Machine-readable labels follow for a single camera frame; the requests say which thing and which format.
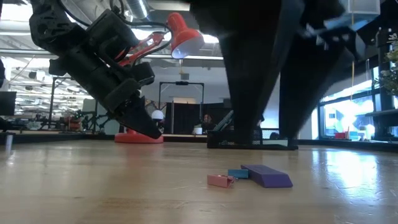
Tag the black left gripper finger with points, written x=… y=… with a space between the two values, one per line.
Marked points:
x=140 y=119

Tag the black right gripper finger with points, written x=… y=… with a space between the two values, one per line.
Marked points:
x=301 y=84
x=252 y=77

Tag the white globe lamp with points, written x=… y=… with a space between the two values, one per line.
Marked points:
x=157 y=115

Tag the black partition panel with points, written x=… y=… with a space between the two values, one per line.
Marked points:
x=183 y=118

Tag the person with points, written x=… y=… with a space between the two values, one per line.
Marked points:
x=207 y=119

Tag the red desk lamp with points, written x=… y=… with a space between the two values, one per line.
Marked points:
x=183 y=34

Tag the green potted plant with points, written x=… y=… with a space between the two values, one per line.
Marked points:
x=391 y=77

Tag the black shelf unit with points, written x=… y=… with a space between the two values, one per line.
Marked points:
x=385 y=124

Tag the black background monitor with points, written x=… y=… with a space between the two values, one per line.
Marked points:
x=7 y=103

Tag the blue binder clip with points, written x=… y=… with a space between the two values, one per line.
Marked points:
x=237 y=173

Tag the pink binder clip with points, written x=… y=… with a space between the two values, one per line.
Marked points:
x=219 y=181

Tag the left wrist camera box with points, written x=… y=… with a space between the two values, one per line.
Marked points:
x=112 y=34

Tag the black background rig frame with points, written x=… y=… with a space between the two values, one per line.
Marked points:
x=182 y=83

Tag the silver ventilation duct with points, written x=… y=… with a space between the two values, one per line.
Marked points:
x=138 y=7

